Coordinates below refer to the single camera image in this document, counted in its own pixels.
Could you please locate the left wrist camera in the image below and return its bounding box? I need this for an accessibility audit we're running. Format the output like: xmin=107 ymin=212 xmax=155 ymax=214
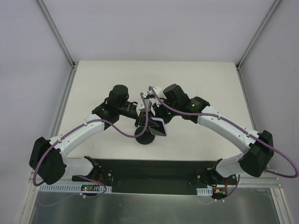
xmin=136 ymin=99 xmax=152 ymax=115

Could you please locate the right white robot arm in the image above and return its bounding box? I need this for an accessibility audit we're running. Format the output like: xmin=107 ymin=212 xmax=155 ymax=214
xmin=148 ymin=84 xmax=274 ymax=184

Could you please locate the left aluminium frame post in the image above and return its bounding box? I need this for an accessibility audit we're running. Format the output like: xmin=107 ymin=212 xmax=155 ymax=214
xmin=35 ymin=0 xmax=77 ymax=70

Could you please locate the right aluminium frame post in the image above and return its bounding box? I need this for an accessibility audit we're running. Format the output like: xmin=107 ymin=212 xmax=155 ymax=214
xmin=235 ymin=0 xmax=283 ymax=71

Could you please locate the black phone stand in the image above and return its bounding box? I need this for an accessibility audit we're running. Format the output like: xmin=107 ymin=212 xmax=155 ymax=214
xmin=135 ymin=126 xmax=155 ymax=145

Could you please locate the left white cable duct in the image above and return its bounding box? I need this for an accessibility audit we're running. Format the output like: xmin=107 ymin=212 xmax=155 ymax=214
xmin=39 ymin=183 xmax=112 ymax=194

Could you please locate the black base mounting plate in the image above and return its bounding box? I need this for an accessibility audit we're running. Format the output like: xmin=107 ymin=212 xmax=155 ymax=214
xmin=72 ymin=159 xmax=236 ymax=195

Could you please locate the black phone lavender case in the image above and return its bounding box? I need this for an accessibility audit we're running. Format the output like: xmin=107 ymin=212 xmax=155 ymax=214
xmin=149 ymin=117 xmax=167 ymax=137

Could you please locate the right white cable duct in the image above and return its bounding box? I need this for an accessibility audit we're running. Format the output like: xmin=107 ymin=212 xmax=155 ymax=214
xmin=196 ymin=187 xmax=213 ymax=196

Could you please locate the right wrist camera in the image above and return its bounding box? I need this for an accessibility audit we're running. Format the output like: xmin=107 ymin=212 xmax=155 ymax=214
xmin=147 ymin=86 xmax=165 ymax=98

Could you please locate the white cable duct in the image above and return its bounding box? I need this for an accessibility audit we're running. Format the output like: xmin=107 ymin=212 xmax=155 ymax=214
xmin=39 ymin=183 xmax=112 ymax=194
xmin=196 ymin=187 xmax=213 ymax=196

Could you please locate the front aluminium rail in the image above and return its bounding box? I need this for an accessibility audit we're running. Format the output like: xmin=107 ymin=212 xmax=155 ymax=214
xmin=38 ymin=164 xmax=282 ymax=188

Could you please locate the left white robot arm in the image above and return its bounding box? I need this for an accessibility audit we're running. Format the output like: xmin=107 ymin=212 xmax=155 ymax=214
xmin=29 ymin=84 xmax=151 ymax=186

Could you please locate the aluminium frame post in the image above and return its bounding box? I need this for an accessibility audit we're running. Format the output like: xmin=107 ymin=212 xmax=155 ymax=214
xmin=235 ymin=0 xmax=283 ymax=71
xmin=35 ymin=0 xmax=77 ymax=70

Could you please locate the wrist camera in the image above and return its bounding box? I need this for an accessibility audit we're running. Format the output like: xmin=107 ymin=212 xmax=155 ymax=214
xmin=136 ymin=99 xmax=152 ymax=115
xmin=147 ymin=86 xmax=165 ymax=98

